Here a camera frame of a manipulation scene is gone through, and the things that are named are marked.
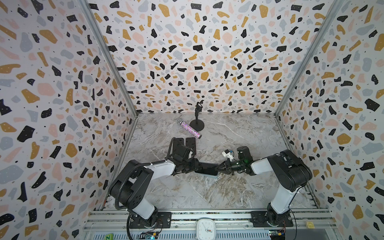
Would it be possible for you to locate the black phone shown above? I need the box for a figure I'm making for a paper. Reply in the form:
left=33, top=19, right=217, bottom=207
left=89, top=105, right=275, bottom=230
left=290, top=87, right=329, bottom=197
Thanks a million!
left=195, top=163, right=219, bottom=177

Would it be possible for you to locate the black phone case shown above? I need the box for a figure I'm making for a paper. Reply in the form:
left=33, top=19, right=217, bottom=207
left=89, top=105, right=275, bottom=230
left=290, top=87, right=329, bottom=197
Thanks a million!
left=186, top=137, right=197, bottom=156
left=173, top=138, right=184, bottom=148

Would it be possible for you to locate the light blue phone case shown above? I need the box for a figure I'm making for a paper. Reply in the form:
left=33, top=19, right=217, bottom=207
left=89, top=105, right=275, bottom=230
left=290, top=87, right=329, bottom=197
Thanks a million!
left=196, top=173, right=219, bottom=179

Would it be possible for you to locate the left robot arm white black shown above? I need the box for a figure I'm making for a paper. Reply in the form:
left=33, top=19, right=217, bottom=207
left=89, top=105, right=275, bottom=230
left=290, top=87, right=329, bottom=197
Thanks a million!
left=109, top=143, right=199, bottom=221

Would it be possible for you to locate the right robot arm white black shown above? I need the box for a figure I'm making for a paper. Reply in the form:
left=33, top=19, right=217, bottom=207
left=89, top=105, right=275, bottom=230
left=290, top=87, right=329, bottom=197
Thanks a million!
left=215, top=146, right=313, bottom=220

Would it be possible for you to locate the black phone stand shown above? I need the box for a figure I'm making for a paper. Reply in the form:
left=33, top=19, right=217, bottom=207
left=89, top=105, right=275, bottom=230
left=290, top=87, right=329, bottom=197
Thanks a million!
left=190, top=102, right=205, bottom=132

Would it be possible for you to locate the purple glitter tube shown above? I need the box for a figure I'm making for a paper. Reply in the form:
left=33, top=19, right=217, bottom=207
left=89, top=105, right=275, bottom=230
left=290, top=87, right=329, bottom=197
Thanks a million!
left=177, top=120, right=202, bottom=139

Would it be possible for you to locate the white square clock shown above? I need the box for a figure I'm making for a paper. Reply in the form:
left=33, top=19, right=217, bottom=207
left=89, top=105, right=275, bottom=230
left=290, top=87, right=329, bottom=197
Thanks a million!
left=196, top=219, right=216, bottom=240

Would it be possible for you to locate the right circuit board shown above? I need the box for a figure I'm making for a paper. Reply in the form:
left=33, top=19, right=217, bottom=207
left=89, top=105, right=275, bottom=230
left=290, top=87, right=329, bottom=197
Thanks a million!
left=269, top=230, right=286, bottom=240

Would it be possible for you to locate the circuit board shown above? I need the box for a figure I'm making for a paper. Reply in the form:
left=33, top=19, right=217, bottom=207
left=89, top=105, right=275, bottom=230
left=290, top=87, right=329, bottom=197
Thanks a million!
left=139, top=231, right=159, bottom=240
left=269, top=230, right=286, bottom=240

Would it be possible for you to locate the left circuit board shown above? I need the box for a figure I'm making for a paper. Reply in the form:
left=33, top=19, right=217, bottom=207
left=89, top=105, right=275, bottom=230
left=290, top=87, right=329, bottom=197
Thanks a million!
left=139, top=231, right=159, bottom=240

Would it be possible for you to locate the yellow sticker tag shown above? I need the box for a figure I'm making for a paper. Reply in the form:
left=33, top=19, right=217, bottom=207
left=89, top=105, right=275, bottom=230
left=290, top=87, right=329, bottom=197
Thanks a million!
left=306, top=221, right=315, bottom=229

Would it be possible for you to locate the green label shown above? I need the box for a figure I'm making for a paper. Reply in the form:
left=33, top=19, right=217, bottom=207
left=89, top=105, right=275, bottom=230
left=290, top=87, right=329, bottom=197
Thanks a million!
left=104, top=234, right=114, bottom=240

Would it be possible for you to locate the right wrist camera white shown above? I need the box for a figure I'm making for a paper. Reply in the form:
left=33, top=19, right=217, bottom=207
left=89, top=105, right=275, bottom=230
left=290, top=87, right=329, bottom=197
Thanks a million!
left=222, top=150, right=235, bottom=161

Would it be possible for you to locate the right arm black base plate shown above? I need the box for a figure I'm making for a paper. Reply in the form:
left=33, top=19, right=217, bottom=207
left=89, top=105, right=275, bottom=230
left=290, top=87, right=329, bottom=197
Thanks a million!
left=250, top=211, right=294, bottom=228

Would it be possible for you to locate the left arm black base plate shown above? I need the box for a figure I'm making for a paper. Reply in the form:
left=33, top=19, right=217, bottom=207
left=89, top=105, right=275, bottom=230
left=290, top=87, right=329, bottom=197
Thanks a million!
left=128, top=211, right=172, bottom=229

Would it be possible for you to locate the black corrugated cable conduit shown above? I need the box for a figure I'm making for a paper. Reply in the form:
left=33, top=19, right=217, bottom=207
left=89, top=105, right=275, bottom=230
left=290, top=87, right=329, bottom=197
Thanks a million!
left=114, top=137, right=178, bottom=210

